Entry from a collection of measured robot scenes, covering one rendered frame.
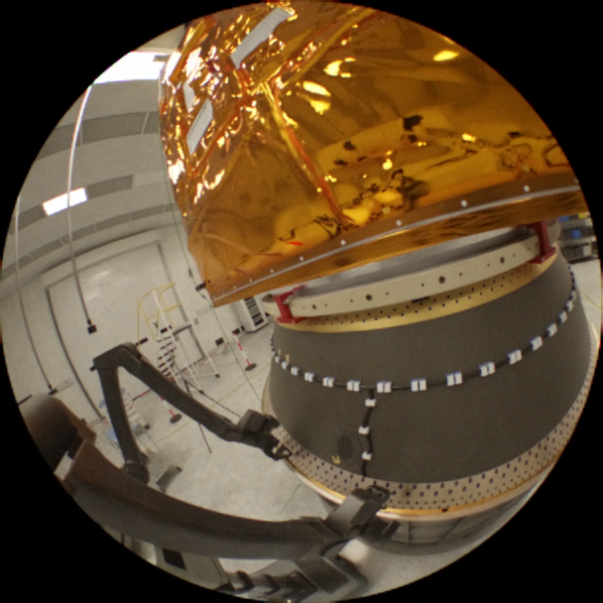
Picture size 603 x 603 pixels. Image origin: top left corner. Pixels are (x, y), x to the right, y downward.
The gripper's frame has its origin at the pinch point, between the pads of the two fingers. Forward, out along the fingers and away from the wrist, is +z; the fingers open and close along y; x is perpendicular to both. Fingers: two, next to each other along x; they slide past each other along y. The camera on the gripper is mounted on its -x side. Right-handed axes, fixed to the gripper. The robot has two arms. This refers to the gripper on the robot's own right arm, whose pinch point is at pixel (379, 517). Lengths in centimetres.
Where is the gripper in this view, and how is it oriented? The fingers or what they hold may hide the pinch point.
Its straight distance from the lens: 61.9
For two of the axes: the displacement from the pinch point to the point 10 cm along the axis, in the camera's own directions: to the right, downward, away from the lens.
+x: -4.6, 8.0, -3.9
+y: -5.7, 0.7, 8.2
